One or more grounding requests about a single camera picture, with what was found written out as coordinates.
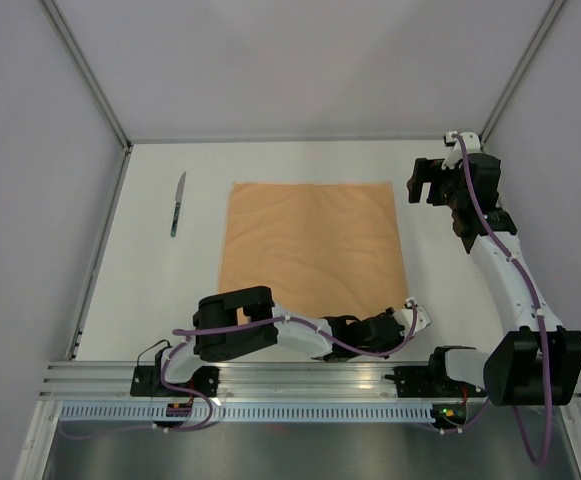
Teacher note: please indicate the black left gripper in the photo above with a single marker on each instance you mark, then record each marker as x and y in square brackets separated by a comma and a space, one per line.
[391, 310]

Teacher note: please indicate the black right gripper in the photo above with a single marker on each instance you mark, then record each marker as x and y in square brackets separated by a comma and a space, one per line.
[426, 170]

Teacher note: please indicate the peach cloth napkin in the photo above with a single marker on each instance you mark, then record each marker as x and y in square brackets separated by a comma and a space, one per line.
[322, 249]

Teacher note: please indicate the knife with dark handle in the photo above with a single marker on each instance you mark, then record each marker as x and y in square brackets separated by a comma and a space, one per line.
[178, 204]

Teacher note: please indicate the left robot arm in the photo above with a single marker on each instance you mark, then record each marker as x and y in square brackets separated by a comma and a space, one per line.
[235, 324]

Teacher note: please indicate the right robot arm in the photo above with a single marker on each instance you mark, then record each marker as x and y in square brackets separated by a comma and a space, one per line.
[537, 358]

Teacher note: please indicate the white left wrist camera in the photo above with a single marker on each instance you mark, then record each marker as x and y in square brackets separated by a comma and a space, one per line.
[417, 315]

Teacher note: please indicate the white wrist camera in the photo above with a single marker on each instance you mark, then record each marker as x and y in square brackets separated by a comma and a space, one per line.
[417, 315]
[460, 144]

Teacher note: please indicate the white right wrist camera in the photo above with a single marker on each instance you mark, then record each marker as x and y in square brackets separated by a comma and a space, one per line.
[460, 144]

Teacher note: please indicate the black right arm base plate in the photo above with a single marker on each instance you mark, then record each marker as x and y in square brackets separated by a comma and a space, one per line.
[420, 382]

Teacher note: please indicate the back aluminium frame rail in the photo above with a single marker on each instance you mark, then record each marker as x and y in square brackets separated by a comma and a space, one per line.
[288, 138]

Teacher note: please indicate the aluminium frame rail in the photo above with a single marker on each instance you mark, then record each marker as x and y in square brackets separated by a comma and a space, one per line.
[288, 138]
[241, 382]

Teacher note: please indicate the white slotted cable duct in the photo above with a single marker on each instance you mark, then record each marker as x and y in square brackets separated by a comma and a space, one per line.
[397, 412]

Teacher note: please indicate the aluminium front frame rail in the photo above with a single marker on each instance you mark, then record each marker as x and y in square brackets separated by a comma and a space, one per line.
[241, 382]

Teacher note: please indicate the left aluminium corner post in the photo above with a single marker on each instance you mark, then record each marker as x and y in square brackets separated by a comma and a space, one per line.
[70, 43]

